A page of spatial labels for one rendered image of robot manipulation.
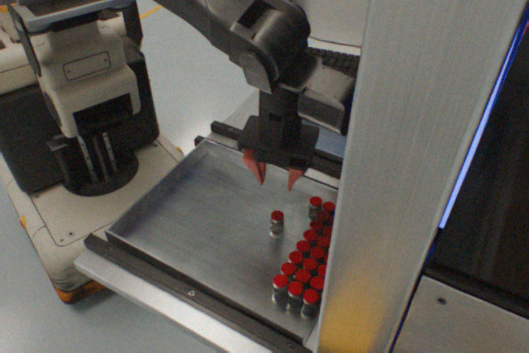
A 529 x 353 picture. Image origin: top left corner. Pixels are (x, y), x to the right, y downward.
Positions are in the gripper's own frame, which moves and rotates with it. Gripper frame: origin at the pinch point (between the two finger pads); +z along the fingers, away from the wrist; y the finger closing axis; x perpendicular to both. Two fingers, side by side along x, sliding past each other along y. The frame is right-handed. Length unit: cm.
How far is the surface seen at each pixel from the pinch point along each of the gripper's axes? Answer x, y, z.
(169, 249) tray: -9.2, -14.5, 10.2
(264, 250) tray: -5.6, -0.1, 9.9
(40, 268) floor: 27, -95, 101
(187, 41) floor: 211, -110, 105
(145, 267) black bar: -14.3, -15.9, 8.4
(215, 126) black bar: 20.3, -17.4, 9.3
